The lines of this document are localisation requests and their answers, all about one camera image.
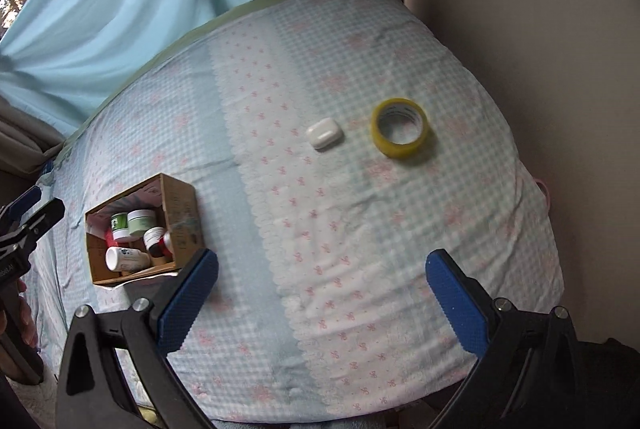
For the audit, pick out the white earbuds case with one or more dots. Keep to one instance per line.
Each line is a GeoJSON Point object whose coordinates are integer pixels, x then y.
{"type": "Point", "coordinates": [325, 134]}

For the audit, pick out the brown left curtain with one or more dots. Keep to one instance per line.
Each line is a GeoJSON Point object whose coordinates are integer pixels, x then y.
{"type": "Point", "coordinates": [25, 134]}

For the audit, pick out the cardboard box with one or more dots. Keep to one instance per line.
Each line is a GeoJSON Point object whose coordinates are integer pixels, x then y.
{"type": "Point", "coordinates": [177, 214]}

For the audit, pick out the white jar green label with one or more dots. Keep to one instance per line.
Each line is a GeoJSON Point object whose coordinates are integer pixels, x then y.
{"type": "Point", "coordinates": [120, 226]}

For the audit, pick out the checked floral bed sheet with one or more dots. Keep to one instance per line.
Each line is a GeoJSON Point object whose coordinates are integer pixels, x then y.
{"type": "Point", "coordinates": [375, 234]}

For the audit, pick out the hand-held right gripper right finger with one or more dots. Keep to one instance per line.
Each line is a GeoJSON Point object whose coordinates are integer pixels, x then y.
{"type": "Point", "coordinates": [457, 304]}

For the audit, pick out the person's left hand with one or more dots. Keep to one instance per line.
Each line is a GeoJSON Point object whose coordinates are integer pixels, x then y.
{"type": "Point", "coordinates": [25, 324]}

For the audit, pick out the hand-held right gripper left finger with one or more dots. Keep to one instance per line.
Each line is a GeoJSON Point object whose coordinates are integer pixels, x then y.
{"type": "Point", "coordinates": [187, 299]}

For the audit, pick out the white bottle green label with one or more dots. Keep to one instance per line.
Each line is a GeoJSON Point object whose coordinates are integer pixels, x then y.
{"type": "Point", "coordinates": [127, 259]}

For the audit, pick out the yellow tape roll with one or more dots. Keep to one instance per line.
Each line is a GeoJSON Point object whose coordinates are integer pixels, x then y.
{"type": "Point", "coordinates": [400, 148]}

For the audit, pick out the pale green jar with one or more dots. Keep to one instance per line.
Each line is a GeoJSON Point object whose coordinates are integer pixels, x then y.
{"type": "Point", "coordinates": [142, 221]}

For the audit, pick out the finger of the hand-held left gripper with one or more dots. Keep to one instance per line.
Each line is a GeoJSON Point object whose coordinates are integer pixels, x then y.
{"type": "Point", "coordinates": [25, 205]}
{"type": "Point", "coordinates": [42, 221]}

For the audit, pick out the white cap red bottle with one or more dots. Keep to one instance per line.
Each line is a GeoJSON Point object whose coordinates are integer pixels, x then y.
{"type": "Point", "coordinates": [153, 239]}

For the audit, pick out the green mattress pad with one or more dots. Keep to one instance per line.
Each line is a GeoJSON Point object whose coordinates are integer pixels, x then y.
{"type": "Point", "coordinates": [150, 51]}

